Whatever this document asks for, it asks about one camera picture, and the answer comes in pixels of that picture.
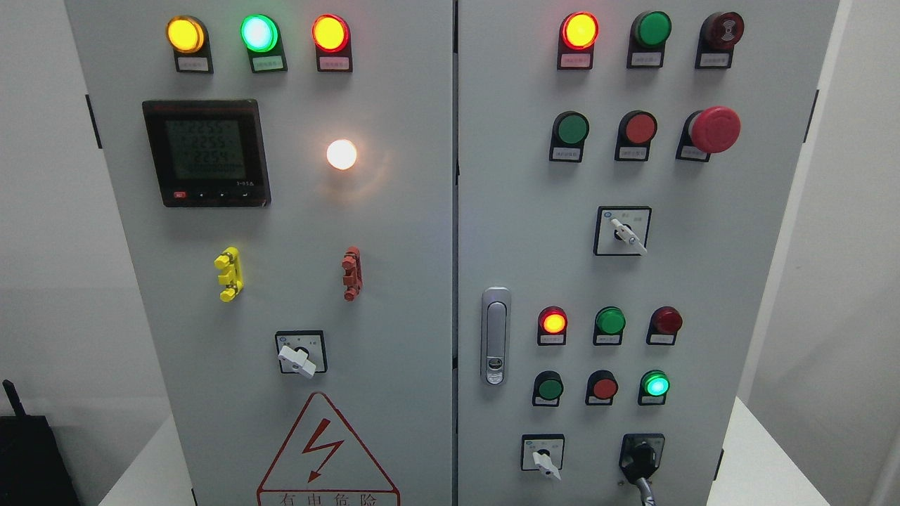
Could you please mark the grey right cabinet door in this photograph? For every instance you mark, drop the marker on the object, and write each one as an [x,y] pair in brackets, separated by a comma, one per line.
[529,224]

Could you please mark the silver door latch handle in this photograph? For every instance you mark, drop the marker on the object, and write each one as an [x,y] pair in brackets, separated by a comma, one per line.
[495,309]

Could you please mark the white selector switch left door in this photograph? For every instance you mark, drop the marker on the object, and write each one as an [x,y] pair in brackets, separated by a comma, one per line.
[301,352]

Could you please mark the yellow indicator light top left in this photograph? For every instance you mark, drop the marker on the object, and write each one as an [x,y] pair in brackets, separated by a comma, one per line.
[191,45]

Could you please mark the red push button upper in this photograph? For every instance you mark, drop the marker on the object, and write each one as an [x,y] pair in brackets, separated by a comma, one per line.
[635,132]

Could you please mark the dark red buzzer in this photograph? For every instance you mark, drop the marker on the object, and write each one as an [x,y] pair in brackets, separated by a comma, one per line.
[719,34]

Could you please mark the green indicator bottom right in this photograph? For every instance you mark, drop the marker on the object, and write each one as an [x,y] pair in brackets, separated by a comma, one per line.
[653,388]

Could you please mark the grey cabinet door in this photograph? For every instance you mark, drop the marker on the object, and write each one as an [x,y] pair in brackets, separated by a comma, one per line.
[529,224]
[390,350]

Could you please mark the green indicator lower middle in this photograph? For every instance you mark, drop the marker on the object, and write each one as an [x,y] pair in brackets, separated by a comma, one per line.
[609,327]

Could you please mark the yellow terminal connector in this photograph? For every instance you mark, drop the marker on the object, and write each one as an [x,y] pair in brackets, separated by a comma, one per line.
[230,273]

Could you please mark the green push button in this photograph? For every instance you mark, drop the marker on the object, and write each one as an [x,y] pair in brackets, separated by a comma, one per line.
[548,387]
[569,132]

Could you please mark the black rotary knob switch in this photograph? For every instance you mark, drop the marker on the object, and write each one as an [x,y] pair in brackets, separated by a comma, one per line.
[640,455]

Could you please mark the black digital power meter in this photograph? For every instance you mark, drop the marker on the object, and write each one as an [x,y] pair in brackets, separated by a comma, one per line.
[208,153]

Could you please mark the red push button lower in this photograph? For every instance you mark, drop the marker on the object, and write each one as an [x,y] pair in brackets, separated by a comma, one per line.
[601,389]

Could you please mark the red emergency stop mushroom button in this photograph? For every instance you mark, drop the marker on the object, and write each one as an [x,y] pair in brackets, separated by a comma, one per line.
[710,131]

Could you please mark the red push button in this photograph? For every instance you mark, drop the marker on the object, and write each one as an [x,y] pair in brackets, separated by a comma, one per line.
[635,132]
[601,389]

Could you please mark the red lit indicator top right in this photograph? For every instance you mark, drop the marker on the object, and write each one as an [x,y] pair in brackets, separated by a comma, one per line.
[577,35]

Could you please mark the white selector switch upper right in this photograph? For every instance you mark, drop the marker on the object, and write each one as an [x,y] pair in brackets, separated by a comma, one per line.
[622,230]

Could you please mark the red lit indicator light left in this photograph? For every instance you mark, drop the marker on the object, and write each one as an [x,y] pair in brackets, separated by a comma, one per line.
[333,45]

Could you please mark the black device with antenna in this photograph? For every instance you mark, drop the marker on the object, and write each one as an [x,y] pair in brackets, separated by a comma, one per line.
[32,470]

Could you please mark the red indicator lower right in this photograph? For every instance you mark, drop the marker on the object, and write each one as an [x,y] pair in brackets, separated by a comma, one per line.
[664,326]

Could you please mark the green push button upper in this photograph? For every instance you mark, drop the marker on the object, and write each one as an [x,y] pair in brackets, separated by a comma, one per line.
[569,132]

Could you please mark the red electrical warning triangle sticker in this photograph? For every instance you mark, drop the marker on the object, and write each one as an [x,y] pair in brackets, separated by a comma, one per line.
[324,462]

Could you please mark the red lit indicator lower left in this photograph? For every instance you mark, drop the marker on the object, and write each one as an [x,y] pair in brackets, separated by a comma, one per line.
[552,327]

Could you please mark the green lit indicator light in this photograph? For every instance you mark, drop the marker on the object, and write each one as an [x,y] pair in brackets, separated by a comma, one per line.
[264,44]

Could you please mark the white selector switch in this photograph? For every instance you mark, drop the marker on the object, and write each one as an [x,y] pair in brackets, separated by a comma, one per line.
[543,453]
[622,230]

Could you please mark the grey left cabinet door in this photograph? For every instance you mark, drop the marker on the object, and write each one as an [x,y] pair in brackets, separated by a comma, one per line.
[390,350]

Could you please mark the red terminal connector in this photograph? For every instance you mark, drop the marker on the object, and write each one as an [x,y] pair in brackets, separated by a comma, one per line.
[352,279]

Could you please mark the white lit indicator lamp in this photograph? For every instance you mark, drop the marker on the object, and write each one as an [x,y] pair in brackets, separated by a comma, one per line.
[342,154]

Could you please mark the white selector switch bottom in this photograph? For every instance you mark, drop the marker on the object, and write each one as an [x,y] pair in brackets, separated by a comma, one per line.
[543,453]

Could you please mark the green indicator light top right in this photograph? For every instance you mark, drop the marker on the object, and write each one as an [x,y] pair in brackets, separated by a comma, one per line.
[647,40]

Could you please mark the green push button lower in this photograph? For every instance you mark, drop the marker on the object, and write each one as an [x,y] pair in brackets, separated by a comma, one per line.
[548,387]

